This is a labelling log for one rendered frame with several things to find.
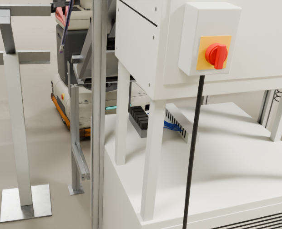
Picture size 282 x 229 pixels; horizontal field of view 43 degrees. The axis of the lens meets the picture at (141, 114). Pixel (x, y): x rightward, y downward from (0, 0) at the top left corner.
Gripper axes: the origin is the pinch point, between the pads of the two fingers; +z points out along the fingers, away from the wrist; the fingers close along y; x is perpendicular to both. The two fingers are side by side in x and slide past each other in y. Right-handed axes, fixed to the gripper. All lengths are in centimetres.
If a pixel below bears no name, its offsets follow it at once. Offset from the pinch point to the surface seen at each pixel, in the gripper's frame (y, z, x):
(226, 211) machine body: 20, 92, -38
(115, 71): 22.3, 17.7, 19.9
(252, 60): 21, 58, -73
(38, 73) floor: 13, -65, 196
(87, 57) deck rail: 3.6, 18.5, -3.0
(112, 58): 18.0, 15.9, 7.6
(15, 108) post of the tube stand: -27.4, 24.7, 24.2
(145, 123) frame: 15, 54, -13
